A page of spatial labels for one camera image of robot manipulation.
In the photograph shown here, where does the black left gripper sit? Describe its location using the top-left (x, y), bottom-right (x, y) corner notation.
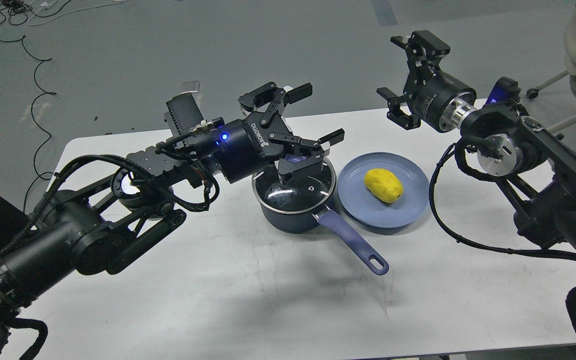
top-left (211, 81), bottom-right (345, 185)

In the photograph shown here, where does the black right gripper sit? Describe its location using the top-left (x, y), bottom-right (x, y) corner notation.
top-left (375, 30), bottom-right (477, 133)

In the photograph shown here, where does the glass lid purple knob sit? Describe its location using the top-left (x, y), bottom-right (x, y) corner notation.
top-left (251, 152), bottom-right (337, 215)

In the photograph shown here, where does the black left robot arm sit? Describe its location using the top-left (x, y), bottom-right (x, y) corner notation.
top-left (0, 81), bottom-right (345, 360)

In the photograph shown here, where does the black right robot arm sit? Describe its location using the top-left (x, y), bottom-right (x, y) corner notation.
top-left (377, 30), bottom-right (576, 355)

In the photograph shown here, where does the blue round plate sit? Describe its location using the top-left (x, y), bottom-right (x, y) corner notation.
top-left (337, 152), bottom-right (429, 229)

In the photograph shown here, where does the small clear floor card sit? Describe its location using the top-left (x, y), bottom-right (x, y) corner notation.
top-left (180, 80), bottom-right (201, 95)

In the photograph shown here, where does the dark blue saucepan purple handle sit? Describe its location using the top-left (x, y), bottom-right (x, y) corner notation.
top-left (257, 177), bottom-right (389, 276)

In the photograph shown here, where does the black floor cable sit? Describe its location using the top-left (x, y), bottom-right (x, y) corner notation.
top-left (0, 0), bottom-right (71, 211)

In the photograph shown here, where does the white floor cable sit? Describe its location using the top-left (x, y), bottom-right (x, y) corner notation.
top-left (27, 0), bottom-right (129, 27)

